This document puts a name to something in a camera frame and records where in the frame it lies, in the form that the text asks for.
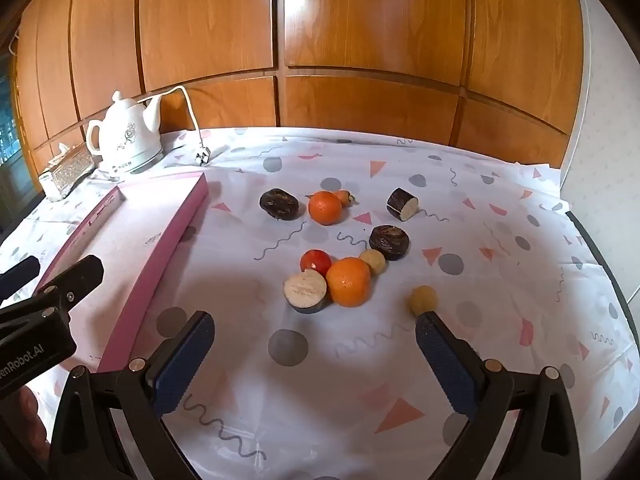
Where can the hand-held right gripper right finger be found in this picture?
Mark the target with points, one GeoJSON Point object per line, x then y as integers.
{"type": "Point", "coordinates": [445, 360]}

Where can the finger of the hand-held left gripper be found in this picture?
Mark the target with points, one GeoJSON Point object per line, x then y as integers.
{"type": "Point", "coordinates": [20, 272]}
{"type": "Point", "coordinates": [77, 275]}

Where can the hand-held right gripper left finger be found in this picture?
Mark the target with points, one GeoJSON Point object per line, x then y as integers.
{"type": "Point", "coordinates": [182, 365]}

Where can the pink shallow tray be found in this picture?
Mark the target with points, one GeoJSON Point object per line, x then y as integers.
{"type": "Point", "coordinates": [130, 240]}

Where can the small tan potato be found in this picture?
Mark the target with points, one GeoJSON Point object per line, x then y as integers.
{"type": "Point", "coordinates": [422, 300]}
{"type": "Point", "coordinates": [374, 261]}

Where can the orange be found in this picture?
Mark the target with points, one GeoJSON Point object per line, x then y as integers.
{"type": "Point", "coordinates": [350, 281]}
{"type": "Point", "coordinates": [327, 207]}

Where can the dark eggplant chunk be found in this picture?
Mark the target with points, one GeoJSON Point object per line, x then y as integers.
{"type": "Point", "coordinates": [390, 242]}
{"type": "Point", "coordinates": [402, 204]}
{"type": "Point", "coordinates": [306, 291]}

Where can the red tomato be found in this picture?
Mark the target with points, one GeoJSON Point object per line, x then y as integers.
{"type": "Point", "coordinates": [314, 260]}

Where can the dark beetroot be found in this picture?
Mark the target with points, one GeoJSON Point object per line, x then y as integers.
{"type": "Point", "coordinates": [279, 204]}

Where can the person's left hand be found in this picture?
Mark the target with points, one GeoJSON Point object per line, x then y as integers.
{"type": "Point", "coordinates": [31, 420]}

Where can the white printed tablecloth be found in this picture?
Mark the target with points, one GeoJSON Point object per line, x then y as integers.
{"type": "Point", "coordinates": [500, 310]}

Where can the silver patterned tissue box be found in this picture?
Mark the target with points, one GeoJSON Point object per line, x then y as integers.
{"type": "Point", "coordinates": [67, 175]}

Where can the white ceramic electric kettle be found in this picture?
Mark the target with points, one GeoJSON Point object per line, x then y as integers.
{"type": "Point", "coordinates": [125, 135]}

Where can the small carrot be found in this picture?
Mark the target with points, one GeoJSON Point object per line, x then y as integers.
{"type": "Point", "coordinates": [346, 197]}

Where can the wooden panelled cabinet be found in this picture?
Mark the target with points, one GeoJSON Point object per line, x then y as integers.
{"type": "Point", "coordinates": [350, 35]}

